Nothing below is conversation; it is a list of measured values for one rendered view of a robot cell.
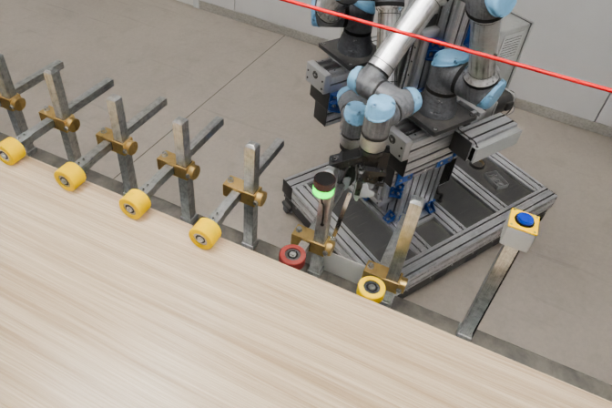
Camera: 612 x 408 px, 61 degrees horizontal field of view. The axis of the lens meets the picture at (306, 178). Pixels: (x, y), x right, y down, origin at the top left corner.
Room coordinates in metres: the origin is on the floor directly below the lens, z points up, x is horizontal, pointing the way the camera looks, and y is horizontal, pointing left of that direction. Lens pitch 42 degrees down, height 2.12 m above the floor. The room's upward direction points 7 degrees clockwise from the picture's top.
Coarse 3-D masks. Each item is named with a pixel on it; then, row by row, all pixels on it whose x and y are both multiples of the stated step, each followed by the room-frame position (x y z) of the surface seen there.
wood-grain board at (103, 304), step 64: (0, 192) 1.11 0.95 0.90; (64, 192) 1.15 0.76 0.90; (0, 256) 0.88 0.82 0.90; (64, 256) 0.90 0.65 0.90; (128, 256) 0.93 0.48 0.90; (192, 256) 0.95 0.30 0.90; (256, 256) 0.98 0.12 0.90; (0, 320) 0.68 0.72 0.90; (64, 320) 0.70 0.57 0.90; (128, 320) 0.72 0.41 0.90; (192, 320) 0.75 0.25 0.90; (256, 320) 0.77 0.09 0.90; (320, 320) 0.79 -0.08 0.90; (384, 320) 0.81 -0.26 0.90; (0, 384) 0.52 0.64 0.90; (64, 384) 0.54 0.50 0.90; (128, 384) 0.56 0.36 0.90; (192, 384) 0.58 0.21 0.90; (256, 384) 0.59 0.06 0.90; (320, 384) 0.61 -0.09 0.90; (384, 384) 0.63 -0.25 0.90; (448, 384) 0.65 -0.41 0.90; (512, 384) 0.67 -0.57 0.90
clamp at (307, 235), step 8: (296, 232) 1.12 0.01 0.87; (304, 232) 1.12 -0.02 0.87; (312, 232) 1.13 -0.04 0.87; (296, 240) 1.11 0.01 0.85; (304, 240) 1.10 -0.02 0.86; (312, 240) 1.09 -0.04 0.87; (328, 240) 1.10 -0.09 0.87; (312, 248) 1.09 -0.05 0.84; (320, 248) 1.08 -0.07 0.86; (328, 248) 1.08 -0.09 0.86
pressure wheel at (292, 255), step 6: (288, 246) 1.03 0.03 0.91; (294, 246) 1.03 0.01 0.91; (300, 246) 1.03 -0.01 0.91; (282, 252) 1.00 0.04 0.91; (288, 252) 1.01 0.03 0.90; (294, 252) 1.00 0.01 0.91; (300, 252) 1.01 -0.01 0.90; (282, 258) 0.98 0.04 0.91; (288, 258) 0.98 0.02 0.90; (294, 258) 0.99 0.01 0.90; (300, 258) 0.99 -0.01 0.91; (288, 264) 0.96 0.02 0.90; (294, 264) 0.96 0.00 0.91; (300, 264) 0.97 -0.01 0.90
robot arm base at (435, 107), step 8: (424, 88) 1.67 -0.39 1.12; (424, 96) 1.64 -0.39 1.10; (432, 96) 1.62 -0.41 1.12; (440, 96) 1.61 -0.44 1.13; (448, 96) 1.61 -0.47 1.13; (424, 104) 1.62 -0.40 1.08; (432, 104) 1.61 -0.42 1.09; (440, 104) 1.61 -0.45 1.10; (448, 104) 1.61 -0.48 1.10; (456, 104) 1.67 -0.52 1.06; (424, 112) 1.61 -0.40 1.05; (432, 112) 1.60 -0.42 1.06; (440, 112) 1.60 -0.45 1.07; (448, 112) 1.60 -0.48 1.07
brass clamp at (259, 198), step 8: (232, 176) 1.24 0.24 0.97; (224, 184) 1.20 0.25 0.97; (232, 184) 1.20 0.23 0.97; (240, 184) 1.20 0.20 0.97; (224, 192) 1.20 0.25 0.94; (240, 192) 1.17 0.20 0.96; (248, 192) 1.17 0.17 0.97; (256, 192) 1.18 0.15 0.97; (264, 192) 1.18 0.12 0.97; (240, 200) 1.17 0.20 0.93; (248, 200) 1.17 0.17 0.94; (256, 200) 1.16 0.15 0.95; (264, 200) 1.18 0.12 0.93
